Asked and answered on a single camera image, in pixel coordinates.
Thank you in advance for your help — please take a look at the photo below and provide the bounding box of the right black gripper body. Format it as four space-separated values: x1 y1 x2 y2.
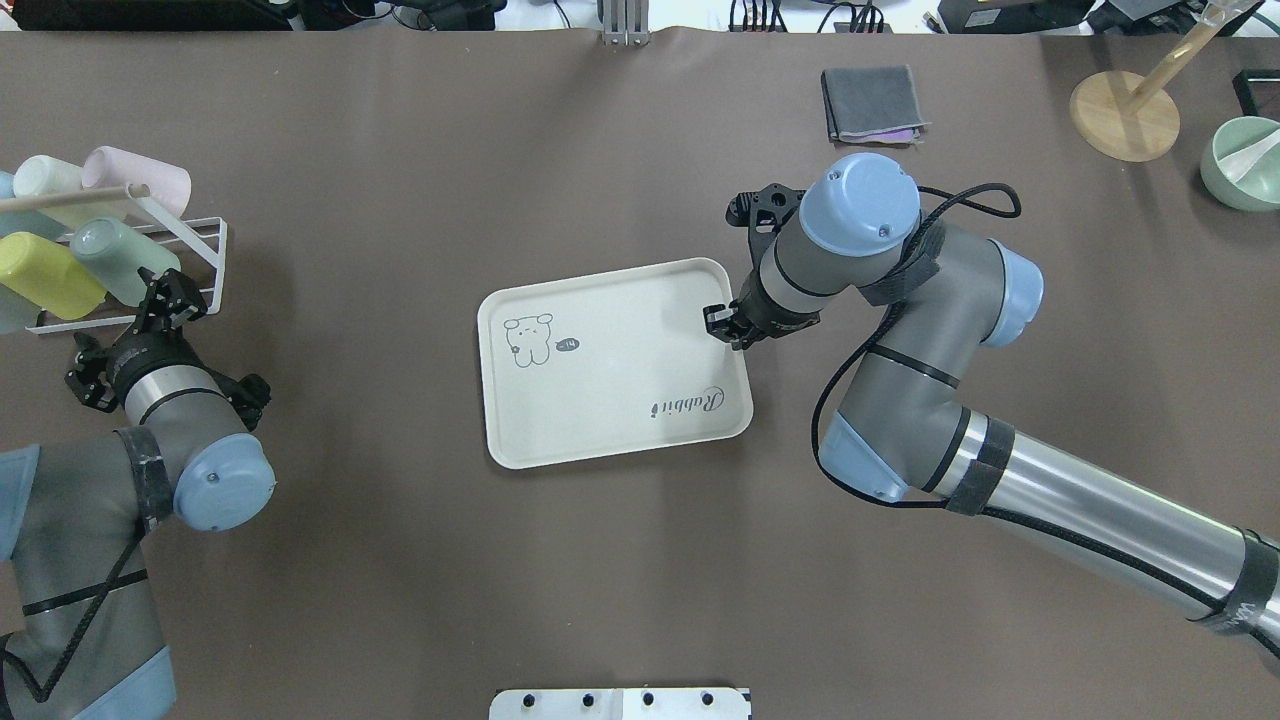
730 270 820 340

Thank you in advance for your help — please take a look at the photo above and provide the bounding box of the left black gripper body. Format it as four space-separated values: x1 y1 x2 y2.
102 319 196 396

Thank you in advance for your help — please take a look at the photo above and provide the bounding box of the green cup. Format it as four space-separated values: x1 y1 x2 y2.
68 218 182 307

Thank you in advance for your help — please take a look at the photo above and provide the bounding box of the cream rabbit tray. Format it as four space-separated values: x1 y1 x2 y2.
476 258 754 470

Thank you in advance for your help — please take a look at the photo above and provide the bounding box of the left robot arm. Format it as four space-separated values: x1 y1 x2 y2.
3 269 276 719

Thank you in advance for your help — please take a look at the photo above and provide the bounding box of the grey-blue cup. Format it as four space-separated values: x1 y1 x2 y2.
0 284 44 334

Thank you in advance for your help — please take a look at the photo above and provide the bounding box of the pink cup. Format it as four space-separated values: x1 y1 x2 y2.
79 146 193 218

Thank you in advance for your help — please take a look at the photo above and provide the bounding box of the yellow cup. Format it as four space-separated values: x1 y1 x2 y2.
1 231 108 320

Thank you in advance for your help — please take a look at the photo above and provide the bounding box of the cream white cup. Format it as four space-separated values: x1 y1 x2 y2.
12 155 128 231

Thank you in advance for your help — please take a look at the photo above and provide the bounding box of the purple cloth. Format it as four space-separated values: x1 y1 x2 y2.
878 128 920 145

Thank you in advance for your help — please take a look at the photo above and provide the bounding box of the grey folded cloth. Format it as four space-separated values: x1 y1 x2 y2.
820 65 928 145

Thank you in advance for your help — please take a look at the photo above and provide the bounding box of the wooden stand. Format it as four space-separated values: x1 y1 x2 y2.
1069 1 1260 163

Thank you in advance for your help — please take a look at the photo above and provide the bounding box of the green bowl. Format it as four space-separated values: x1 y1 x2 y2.
1199 117 1279 211

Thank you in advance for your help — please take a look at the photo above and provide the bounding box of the white wire cup rack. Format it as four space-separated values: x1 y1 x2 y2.
3 184 229 334

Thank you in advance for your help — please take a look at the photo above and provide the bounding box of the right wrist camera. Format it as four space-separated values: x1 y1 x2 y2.
724 183 806 268

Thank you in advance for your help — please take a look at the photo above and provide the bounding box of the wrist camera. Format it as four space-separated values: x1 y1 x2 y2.
724 183 806 268
207 369 271 432

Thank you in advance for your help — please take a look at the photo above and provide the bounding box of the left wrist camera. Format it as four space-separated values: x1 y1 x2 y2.
207 369 271 432

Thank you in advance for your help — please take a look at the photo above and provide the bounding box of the aluminium frame post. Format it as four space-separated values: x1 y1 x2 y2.
596 0 650 47

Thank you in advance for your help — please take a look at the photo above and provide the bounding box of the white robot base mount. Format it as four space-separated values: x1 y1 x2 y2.
488 685 753 719

